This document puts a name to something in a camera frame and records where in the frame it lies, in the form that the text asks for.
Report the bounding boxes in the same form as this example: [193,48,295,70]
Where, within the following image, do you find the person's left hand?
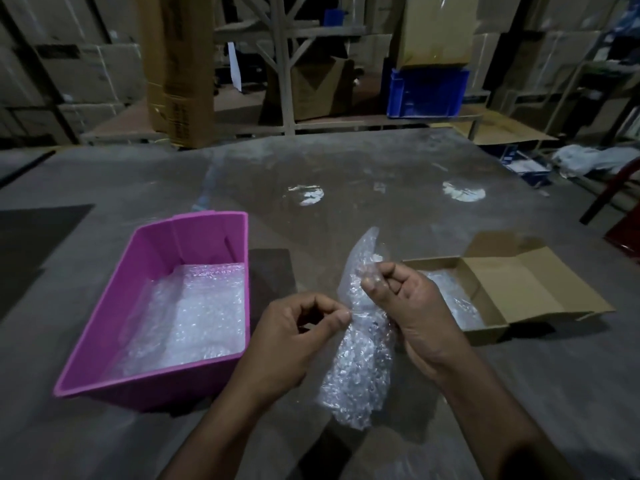
[225,293,353,411]

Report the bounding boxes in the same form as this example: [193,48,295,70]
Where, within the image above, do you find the person's right hand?
[359,261,477,387]

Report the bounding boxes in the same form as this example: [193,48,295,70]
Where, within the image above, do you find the glasses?
[425,269,485,331]

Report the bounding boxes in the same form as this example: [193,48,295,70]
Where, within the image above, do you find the clear bubble wrap sheet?
[319,226,399,431]

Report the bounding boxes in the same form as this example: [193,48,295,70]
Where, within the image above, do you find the pile of bubble wrap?
[107,263,247,378]

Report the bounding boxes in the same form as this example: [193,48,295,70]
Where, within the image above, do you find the small brown cardboard box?
[402,231,616,347]

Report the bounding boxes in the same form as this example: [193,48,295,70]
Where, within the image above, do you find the person's right forearm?
[435,352,583,480]

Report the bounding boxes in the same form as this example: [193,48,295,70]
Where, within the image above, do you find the blue and white product box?
[502,152,551,187]

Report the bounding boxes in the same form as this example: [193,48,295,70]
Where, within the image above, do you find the flattened printed cardboard sheet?
[435,109,559,147]

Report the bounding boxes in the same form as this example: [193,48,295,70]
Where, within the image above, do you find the tall narrow cardboard carton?
[135,0,217,149]

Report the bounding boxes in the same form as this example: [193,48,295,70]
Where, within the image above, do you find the flat cardboard sheet with tape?
[396,0,480,69]

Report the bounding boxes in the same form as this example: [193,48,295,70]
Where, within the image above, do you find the pink plastic bin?
[53,210,251,413]

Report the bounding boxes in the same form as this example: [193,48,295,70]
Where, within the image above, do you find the red plastic chair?
[579,157,640,265]

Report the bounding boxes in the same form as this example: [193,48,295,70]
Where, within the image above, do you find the blue plastic crate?
[386,68,471,119]

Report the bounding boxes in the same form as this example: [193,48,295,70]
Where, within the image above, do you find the white plastic bag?
[549,143,640,178]

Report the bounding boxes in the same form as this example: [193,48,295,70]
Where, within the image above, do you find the open brown carton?
[291,57,356,121]

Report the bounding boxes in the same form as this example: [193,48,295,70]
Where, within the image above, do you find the grey metal storage rack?
[79,0,485,145]

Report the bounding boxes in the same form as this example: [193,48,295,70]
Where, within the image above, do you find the white paper sheet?
[227,41,243,93]

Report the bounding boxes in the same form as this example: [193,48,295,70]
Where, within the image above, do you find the blue patterned bag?
[607,0,640,41]

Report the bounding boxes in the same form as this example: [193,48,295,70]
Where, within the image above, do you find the metal frame table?
[542,59,640,145]

